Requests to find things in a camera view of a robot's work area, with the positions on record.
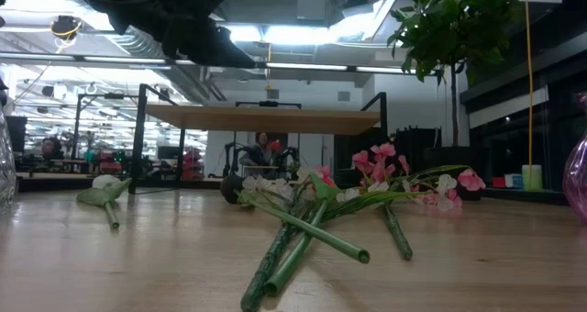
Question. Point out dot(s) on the white artificial tulip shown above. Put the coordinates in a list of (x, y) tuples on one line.
[(104, 182)]

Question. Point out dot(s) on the pink artificial flower spray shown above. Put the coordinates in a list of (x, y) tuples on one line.
[(383, 150)]

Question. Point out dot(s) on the purple glass vase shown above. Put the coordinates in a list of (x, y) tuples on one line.
[(578, 174)]

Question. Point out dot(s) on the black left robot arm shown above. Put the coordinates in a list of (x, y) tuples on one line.
[(114, 0)]

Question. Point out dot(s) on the grey ceiling box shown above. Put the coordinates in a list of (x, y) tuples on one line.
[(312, 5)]

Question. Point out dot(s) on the person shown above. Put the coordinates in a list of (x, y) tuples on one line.
[(51, 148), (260, 156)]

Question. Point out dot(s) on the clear glass vase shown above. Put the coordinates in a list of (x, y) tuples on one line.
[(5, 165)]

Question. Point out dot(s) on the green potted plant black pot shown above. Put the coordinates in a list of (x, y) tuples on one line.
[(454, 23)]

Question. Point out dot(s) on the red container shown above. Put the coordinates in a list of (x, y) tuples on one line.
[(498, 182)]

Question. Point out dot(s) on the blue white container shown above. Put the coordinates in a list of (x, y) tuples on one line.
[(514, 181)]

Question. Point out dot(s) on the light green cylinder container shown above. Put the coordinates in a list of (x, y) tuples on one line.
[(532, 177)]

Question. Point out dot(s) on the wooden shelf black frame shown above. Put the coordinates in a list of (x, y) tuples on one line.
[(261, 119)]

